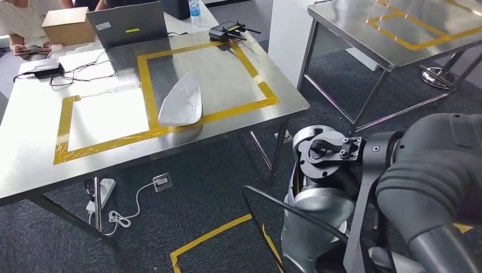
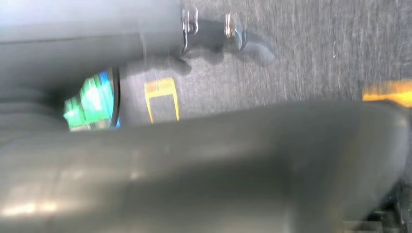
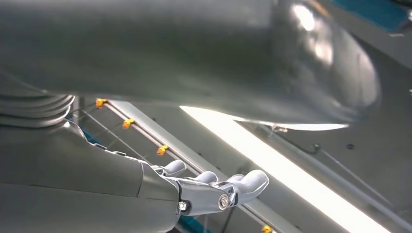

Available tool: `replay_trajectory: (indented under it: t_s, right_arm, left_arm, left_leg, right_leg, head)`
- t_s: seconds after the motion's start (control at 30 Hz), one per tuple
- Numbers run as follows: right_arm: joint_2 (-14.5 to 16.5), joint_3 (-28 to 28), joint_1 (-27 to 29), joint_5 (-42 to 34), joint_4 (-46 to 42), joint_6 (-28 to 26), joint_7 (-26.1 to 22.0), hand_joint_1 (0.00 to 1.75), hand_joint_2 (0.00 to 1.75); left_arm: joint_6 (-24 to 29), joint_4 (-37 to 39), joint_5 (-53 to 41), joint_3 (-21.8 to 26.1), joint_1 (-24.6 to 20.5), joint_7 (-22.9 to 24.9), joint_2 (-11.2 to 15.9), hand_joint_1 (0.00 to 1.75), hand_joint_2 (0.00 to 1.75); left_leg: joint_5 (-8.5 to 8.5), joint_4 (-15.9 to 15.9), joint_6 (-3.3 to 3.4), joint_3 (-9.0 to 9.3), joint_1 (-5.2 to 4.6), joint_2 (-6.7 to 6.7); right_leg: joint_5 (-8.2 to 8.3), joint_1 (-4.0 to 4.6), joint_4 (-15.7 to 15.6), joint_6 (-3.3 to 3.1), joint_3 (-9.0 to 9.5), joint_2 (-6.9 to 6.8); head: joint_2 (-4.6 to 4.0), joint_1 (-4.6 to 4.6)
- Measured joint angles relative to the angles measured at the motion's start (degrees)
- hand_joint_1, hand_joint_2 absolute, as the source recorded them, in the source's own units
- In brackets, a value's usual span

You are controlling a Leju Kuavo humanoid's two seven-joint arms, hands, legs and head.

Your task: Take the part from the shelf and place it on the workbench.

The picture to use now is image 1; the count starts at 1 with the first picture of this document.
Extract black power adapter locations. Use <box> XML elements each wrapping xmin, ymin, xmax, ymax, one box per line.
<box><xmin>28</xmin><ymin>62</ymin><xmax>65</xmax><ymax>80</ymax></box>

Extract black camera bracket plate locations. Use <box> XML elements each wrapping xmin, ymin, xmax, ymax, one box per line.
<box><xmin>342</xmin><ymin>166</ymin><xmax>396</xmax><ymax>273</ymax></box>

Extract grey laptop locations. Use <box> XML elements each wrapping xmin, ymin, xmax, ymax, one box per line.
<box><xmin>85</xmin><ymin>1</ymin><xmax>169</xmax><ymax>49</ymax></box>

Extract yellow tape square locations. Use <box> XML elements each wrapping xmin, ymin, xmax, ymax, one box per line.
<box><xmin>365</xmin><ymin>0</ymin><xmax>482</xmax><ymax>52</ymax></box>
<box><xmin>53</xmin><ymin>94</ymin><xmax>170</xmax><ymax>166</ymax></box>
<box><xmin>136</xmin><ymin>39</ymin><xmax>280</xmax><ymax>132</ymax></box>

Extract black bag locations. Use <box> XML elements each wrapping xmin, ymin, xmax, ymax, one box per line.
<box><xmin>161</xmin><ymin>0</ymin><xmax>191</xmax><ymax>20</ymax></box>

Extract white power strip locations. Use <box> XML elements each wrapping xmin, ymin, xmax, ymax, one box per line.
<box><xmin>85</xmin><ymin>178</ymin><xmax>117</xmax><ymax>214</ymax></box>

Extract long curved white plastic part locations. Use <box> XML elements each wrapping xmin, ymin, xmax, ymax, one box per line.
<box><xmin>157</xmin><ymin>71</ymin><xmax>203</xmax><ymax>127</ymax></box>

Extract clear water bottle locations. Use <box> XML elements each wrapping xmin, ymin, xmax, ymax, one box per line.
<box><xmin>188</xmin><ymin>0</ymin><xmax>202</xmax><ymax>26</ymax></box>

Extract white table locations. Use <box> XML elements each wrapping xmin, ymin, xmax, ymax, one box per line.
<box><xmin>164</xmin><ymin>2</ymin><xmax>220</xmax><ymax>39</ymax></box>

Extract chrome stanchion base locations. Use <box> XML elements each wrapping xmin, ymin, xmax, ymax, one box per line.
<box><xmin>421</xmin><ymin>65</ymin><xmax>459</xmax><ymax>90</ymax></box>

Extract floor socket box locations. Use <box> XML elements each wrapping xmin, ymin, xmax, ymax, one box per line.
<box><xmin>273</xmin><ymin>130</ymin><xmax>294</xmax><ymax>145</ymax></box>
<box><xmin>152</xmin><ymin>172</ymin><xmax>174</xmax><ymax>193</ymax></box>

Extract black camera cable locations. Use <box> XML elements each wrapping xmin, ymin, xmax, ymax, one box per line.
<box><xmin>240</xmin><ymin>184</ymin><xmax>350</xmax><ymax>273</ymax></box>

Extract brown cardboard box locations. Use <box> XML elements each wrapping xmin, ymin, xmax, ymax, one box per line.
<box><xmin>41</xmin><ymin>6</ymin><xmax>97</xmax><ymax>47</ymax></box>

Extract white coiled cable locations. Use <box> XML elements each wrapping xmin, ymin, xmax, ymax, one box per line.
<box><xmin>88</xmin><ymin>180</ymin><xmax>159</xmax><ymax>237</ymax></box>

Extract person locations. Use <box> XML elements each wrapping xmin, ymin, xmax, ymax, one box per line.
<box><xmin>0</xmin><ymin>0</ymin><xmax>74</xmax><ymax>61</ymax></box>
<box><xmin>73</xmin><ymin>0</ymin><xmax>114</xmax><ymax>11</ymax></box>

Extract white pillar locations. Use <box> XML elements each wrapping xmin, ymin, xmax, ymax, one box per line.
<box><xmin>268</xmin><ymin>0</ymin><xmax>379</xmax><ymax>88</ymax></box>

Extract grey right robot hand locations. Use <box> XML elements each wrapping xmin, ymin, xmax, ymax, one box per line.
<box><xmin>376</xmin><ymin>113</ymin><xmax>482</xmax><ymax>273</ymax></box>

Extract steel workbench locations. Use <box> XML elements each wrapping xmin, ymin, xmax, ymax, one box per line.
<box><xmin>0</xmin><ymin>32</ymin><xmax>310</xmax><ymax>242</ymax></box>
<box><xmin>297</xmin><ymin>0</ymin><xmax>482</xmax><ymax>133</ymax></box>

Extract black device with antennas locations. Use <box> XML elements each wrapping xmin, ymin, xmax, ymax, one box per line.
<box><xmin>208</xmin><ymin>20</ymin><xmax>262</xmax><ymax>42</ymax></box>

